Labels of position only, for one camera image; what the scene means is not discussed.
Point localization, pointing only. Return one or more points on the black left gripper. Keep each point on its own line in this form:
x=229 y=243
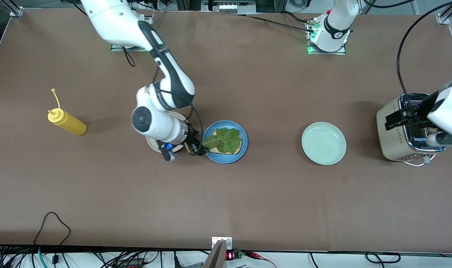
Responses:
x=422 y=108

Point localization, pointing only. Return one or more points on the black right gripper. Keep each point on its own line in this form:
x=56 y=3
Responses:
x=192 y=136

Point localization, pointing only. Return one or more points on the green lettuce leaf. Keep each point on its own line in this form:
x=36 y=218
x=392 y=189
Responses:
x=226 y=139

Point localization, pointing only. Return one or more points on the yellow squeeze bottle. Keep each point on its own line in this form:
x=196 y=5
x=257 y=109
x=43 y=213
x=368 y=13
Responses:
x=71 y=124

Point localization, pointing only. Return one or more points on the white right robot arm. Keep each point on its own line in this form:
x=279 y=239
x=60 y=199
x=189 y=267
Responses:
x=114 y=22

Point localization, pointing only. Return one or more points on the blue round plate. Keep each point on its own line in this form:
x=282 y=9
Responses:
x=226 y=159

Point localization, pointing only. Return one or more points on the beige round plate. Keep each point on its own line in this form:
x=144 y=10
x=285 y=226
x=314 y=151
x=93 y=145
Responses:
x=155 y=146

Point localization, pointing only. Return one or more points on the pale green round plate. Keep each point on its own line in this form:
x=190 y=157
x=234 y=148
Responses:
x=324 y=143

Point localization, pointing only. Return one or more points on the cream and chrome toaster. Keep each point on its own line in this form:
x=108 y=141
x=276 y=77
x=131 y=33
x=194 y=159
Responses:
x=391 y=141

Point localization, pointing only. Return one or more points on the red LED display module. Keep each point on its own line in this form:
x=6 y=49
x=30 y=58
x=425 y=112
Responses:
x=230 y=255

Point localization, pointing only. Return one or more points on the black power adapter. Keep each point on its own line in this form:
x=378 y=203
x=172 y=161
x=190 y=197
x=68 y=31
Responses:
x=130 y=263

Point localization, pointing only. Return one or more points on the white lit device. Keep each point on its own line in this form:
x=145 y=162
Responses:
x=229 y=6

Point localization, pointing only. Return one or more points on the white round object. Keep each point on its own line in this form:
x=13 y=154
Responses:
x=298 y=4

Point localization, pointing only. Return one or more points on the silver mounting bracket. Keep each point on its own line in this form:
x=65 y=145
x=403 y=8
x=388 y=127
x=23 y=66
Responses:
x=227 y=243

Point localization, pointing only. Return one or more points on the grey camera pole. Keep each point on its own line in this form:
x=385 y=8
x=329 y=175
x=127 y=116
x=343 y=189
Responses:
x=214 y=258

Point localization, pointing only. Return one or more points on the aluminium frame post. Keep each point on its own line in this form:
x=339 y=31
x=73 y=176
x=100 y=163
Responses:
x=16 y=11
x=443 y=18

